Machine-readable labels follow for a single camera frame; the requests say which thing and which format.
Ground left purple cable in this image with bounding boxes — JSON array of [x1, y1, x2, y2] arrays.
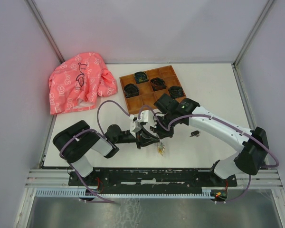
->
[[59, 100, 133, 204]]

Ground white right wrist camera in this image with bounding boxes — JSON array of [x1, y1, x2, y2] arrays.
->
[[137, 110, 154, 124]]

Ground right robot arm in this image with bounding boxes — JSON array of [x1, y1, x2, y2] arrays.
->
[[152, 94, 269, 186]]

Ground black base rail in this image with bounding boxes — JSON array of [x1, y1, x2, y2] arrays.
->
[[68, 167, 238, 194]]

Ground pink patterned cloth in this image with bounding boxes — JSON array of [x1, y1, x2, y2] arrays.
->
[[48, 52, 118, 115]]

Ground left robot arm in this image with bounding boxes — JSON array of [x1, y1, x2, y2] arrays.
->
[[53, 120, 160, 185]]

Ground purple cable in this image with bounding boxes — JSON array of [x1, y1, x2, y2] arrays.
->
[[139, 105, 280, 204], [59, 100, 133, 204]]

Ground white cable duct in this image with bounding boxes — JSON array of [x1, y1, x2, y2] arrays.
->
[[35, 188, 214, 199]]

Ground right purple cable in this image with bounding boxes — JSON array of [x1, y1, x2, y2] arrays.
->
[[139, 105, 280, 204]]

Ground dark rolled tie orange flowers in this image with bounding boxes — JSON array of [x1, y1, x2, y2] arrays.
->
[[150, 77, 167, 91]]

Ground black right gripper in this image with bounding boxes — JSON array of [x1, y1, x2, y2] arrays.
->
[[150, 113, 176, 139]]

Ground wooden compartment tray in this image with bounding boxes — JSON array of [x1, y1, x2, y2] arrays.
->
[[119, 65, 186, 114]]

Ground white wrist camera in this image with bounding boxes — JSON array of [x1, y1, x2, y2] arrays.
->
[[129, 114, 142, 136], [137, 110, 154, 124]]

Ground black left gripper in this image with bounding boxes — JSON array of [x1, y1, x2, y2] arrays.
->
[[114, 125, 160, 150]]

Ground black headed key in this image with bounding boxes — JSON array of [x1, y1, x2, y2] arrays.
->
[[190, 130, 200, 137]]

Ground metal keyring with yellow grip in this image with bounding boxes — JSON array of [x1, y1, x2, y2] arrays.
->
[[156, 141, 165, 156]]

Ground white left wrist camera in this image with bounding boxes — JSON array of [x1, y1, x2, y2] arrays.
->
[[129, 114, 142, 136]]

